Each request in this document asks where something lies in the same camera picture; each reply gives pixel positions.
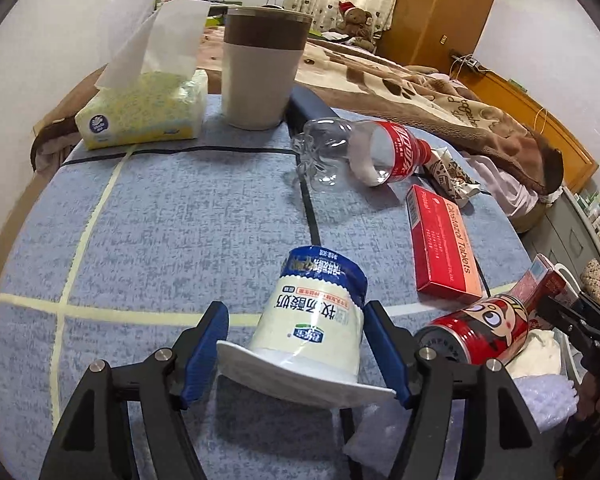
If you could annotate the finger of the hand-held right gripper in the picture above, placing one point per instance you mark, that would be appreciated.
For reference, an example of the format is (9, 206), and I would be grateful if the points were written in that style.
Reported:
(597, 305)
(562, 317)

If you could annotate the grey cabinet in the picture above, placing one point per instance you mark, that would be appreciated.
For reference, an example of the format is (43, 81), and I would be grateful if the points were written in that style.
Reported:
(565, 230)

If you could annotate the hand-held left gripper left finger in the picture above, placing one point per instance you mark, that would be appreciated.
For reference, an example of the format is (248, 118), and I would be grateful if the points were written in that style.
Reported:
(206, 355)

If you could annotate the wooden wardrobe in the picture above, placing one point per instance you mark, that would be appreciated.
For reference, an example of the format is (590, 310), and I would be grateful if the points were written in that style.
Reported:
(440, 10)

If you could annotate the small red carton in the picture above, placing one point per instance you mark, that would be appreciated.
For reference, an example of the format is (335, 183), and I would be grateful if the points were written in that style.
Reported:
(540, 280)

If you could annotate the pink cloth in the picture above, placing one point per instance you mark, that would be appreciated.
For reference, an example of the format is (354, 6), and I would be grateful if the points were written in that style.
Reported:
(500, 185)

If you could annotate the white tissue paper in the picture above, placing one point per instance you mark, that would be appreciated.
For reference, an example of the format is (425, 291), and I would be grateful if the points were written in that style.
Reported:
(537, 355)

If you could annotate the white yogurt cup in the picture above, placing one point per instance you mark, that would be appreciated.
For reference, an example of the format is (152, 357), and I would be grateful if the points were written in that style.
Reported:
(310, 330)

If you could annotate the brown printed blanket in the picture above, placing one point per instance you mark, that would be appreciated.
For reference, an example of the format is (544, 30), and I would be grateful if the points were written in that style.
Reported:
(380, 75)

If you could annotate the orange wooden headboard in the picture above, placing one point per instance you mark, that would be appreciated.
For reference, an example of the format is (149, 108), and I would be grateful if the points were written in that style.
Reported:
(520, 100)

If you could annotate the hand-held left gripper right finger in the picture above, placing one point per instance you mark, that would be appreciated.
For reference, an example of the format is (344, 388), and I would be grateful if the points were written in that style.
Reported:
(386, 357)

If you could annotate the crumpled printed wrapper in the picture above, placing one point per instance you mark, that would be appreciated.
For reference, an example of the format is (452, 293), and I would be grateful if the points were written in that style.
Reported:
(447, 172)

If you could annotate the white bubble wrap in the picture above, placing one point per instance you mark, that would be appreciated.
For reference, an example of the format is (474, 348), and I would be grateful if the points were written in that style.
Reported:
(545, 405)

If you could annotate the yellow tissue pack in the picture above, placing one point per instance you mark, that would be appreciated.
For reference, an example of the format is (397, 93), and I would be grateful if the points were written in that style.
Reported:
(145, 110)

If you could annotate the red medicine box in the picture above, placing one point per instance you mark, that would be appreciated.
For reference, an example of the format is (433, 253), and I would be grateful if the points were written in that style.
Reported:
(445, 250)

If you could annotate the blue checked tablecloth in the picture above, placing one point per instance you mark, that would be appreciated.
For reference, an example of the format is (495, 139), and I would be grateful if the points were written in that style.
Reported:
(180, 220)

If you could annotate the clear bottle with red label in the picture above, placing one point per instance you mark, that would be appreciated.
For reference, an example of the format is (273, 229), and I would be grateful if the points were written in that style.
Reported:
(395, 150)

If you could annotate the brown teddy bear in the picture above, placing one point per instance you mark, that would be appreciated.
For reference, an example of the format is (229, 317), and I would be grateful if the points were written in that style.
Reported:
(355, 22)

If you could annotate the beige bin with brown rim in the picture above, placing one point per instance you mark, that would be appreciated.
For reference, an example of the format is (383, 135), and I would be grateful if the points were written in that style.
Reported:
(260, 85)

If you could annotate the red cartoon can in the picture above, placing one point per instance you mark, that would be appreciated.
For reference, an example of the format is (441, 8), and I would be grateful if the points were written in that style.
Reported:
(475, 330)

